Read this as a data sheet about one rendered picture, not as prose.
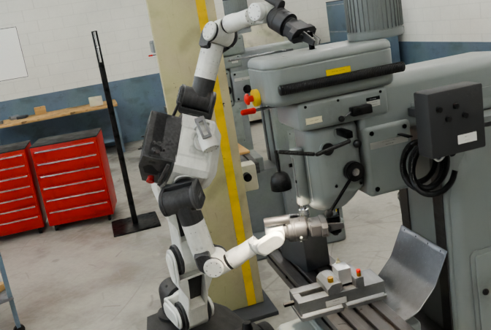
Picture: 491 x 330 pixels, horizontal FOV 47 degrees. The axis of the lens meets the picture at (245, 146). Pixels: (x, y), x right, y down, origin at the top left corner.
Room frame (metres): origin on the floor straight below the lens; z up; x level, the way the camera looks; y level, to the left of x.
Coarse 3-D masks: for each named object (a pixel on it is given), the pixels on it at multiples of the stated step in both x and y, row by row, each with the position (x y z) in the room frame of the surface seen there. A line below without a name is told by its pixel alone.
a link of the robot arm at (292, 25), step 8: (280, 16) 2.04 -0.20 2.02; (288, 16) 2.03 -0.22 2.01; (296, 16) 2.06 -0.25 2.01; (272, 24) 2.06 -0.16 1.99; (280, 24) 2.03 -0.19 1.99; (288, 24) 2.00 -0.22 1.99; (296, 24) 2.01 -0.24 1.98; (304, 24) 2.03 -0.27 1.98; (280, 32) 2.04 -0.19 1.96; (288, 32) 2.00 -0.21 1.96; (296, 32) 1.97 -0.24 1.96; (296, 40) 1.99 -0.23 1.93
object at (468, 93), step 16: (416, 96) 1.73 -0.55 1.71; (432, 96) 1.68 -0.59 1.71; (448, 96) 1.69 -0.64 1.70; (464, 96) 1.71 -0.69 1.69; (480, 96) 1.72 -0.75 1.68; (416, 112) 1.74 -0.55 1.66; (432, 112) 1.68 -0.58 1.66; (448, 112) 1.69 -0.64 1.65; (464, 112) 1.70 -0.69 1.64; (480, 112) 1.72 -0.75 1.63; (416, 128) 1.75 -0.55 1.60; (432, 128) 1.68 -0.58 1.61; (448, 128) 1.69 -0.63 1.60; (464, 128) 1.70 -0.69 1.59; (480, 128) 1.72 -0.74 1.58; (432, 144) 1.68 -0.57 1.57; (448, 144) 1.69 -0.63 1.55; (464, 144) 1.70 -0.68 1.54; (480, 144) 1.72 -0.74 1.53
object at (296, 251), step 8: (296, 216) 2.43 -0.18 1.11; (304, 240) 2.25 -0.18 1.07; (312, 240) 2.26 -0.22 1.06; (320, 240) 2.28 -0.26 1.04; (288, 248) 2.38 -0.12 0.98; (296, 248) 2.31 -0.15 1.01; (304, 248) 2.25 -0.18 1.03; (312, 248) 2.26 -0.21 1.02; (320, 248) 2.28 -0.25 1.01; (288, 256) 2.39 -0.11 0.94; (296, 256) 2.32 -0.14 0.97; (304, 256) 2.26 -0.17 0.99; (312, 256) 2.26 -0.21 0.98; (320, 256) 2.28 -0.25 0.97; (328, 256) 2.29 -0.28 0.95; (296, 264) 2.33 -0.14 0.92; (304, 264) 2.26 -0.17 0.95; (312, 264) 2.26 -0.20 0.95; (320, 264) 2.27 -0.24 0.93
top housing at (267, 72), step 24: (336, 48) 1.88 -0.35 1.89; (360, 48) 1.89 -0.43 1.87; (384, 48) 1.91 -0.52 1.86; (264, 72) 1.84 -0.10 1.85; (288, 72) 1.82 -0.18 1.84; (312, 72) 1.84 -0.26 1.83; (336, 72) 1.86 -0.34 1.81; (264, 96) 1.86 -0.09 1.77; (288, 96) 1.82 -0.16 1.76; (312, 96) 1.84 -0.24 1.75
